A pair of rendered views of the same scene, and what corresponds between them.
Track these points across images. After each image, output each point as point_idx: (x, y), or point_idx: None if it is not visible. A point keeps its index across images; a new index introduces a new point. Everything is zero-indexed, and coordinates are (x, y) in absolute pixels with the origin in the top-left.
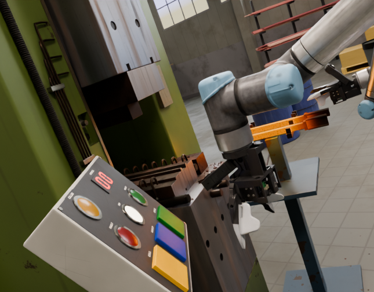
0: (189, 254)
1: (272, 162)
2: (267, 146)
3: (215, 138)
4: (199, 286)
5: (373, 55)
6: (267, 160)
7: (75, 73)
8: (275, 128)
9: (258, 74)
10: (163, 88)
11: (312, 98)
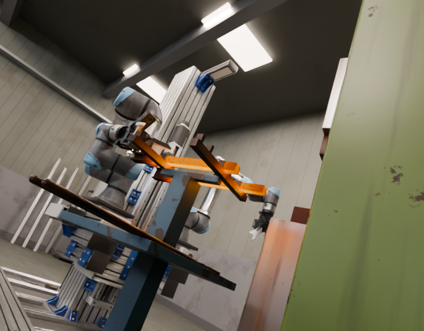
0: None
1: (185, 220)
2: (196, 195)
3: (275, 209)
4: None
5: (151, 137)
6: (116, 216)
7: None
8: (188, 168)
9: None
10: (319, 155)
11: (167, 149)
